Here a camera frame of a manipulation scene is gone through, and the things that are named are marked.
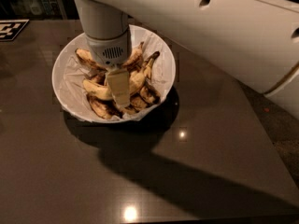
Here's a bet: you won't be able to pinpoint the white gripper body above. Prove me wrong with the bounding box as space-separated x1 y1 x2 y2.
85 29 132 69

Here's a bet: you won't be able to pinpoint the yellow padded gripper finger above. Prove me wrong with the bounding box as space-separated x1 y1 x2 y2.
107 69 130 107

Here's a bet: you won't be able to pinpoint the long spotted banana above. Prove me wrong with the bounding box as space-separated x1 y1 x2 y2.
83 51 160 101

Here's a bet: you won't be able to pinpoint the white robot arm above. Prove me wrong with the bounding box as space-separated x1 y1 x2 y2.
93 0 299 118

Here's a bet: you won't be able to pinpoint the white bowl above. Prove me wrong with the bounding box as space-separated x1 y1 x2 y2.
51 23 177 124

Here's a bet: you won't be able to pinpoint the top spotted banana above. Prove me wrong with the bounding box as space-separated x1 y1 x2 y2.
75 42 143 71

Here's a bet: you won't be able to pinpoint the bottom right brown banana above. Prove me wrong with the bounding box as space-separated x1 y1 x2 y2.
130 94 148 111

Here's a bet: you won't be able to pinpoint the bottom left brown banana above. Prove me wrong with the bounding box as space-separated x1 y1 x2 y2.
87 95 121 119

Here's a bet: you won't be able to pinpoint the right small dark banana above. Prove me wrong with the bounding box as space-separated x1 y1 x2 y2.
139 82 161 105

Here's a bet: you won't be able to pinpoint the bottles on background shelf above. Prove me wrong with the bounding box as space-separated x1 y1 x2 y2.
8 0 60 17

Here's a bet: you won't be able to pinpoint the black white marker tag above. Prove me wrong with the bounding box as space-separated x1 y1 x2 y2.
0 20 29 42

